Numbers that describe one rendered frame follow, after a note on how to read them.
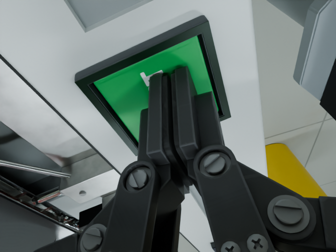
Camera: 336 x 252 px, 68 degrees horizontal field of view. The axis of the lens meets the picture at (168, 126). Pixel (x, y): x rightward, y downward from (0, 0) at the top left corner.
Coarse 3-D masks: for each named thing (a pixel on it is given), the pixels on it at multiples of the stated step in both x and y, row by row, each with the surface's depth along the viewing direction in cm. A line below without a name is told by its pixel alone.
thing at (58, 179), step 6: (42, 180) 36; (48, 180) 35; (54, 180) 35; (24, 186) 36; (30, 186) 36; (36, 186) 35; (42, 186) 35; (48, 186) 34; (54, 186) 34; (36, 192) 34; (42, 192) 34; (54, 198) 35
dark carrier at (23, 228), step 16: (0, 208) 25; (16, 208) 26; (0, 224) 28; (16, 224) 28; (32, 224) 29; (48, 224) 30; (0, 240) 30; (16, 240) 31; (32, 240) 32; (48, 240) 33
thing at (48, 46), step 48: (0, 0) 8; (48, 0) 8; (96, 0) 9; (144, 0) 9; (192, 0) 9; (240, 0) 9; (0, 48) 9; (48, 48) 9; (96, 48) 9; (240, 48) 11; (48, 96) 10; (240, 96) 13; (96, 144) 13; (240, 144) 16; (192, 192) 20; (192, 240) 27
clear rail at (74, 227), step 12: (0, 180) 23; (0, 192) 23; (12, 192) 24; (24, 192) 25; (24, 204) 25; (36, 204) 26; (48, 204) 28; (48, 216) 28; (60, 216) 29; (72, 216) 31; (72, 228) 31
